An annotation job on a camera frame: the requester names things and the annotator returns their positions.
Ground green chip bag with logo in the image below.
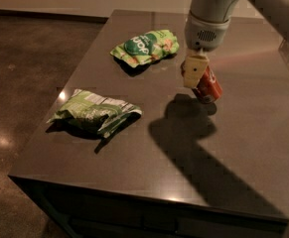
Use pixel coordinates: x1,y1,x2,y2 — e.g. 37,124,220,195
110,30,180,68

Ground crumpled green chip bag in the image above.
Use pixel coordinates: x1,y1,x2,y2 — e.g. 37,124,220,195
48,89,142,138

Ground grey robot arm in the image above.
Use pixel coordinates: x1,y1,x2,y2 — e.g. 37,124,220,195
185,0,289,69

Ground red coke can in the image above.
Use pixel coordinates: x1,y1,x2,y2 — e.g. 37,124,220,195
181,62,222,104

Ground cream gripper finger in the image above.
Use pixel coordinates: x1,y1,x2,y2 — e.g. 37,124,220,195
183,49,210,88

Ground dark cabinet drawers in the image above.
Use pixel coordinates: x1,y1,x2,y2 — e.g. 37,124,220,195
11,177,288,238

